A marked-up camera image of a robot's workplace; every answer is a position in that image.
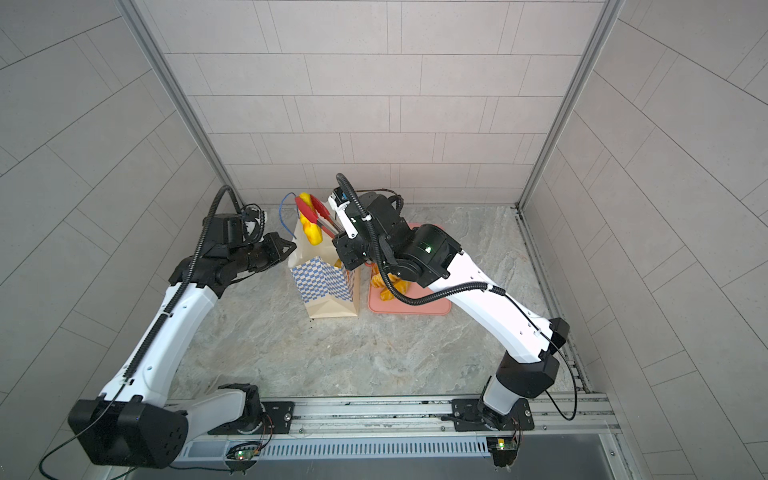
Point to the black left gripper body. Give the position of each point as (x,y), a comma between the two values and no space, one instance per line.
(254,256)

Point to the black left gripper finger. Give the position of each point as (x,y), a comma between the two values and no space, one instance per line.
(279,255)
(273,240)

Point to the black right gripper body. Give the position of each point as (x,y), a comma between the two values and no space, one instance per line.
(356,250)

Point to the yellow oblong bread roll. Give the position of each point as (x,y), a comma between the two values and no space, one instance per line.
(308,217)

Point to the blue checkered paper bag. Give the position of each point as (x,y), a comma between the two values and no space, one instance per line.
(327,289)

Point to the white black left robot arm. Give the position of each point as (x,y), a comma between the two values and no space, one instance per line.
(131,423)

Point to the pink plastic tray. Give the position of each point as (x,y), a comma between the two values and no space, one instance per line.
(419,255)

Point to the left circuit board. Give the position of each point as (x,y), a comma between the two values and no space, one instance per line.
(244,452)

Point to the circuit board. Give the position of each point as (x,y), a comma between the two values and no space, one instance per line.
(244,452)
(503,450)

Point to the right circuit board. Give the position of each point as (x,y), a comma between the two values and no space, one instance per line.
(503,450)

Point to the aluminium corner profile left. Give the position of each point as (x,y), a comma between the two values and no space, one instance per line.
(152,52)

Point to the aluminium corner profile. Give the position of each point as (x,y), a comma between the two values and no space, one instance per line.
(152,52)
(605,22)

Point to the aluminium corner profile right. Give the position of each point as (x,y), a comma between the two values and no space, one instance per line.
(605,22)

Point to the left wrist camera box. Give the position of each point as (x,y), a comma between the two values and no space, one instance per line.
(226,229)

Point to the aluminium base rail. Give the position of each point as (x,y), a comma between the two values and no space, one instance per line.
(576,438)

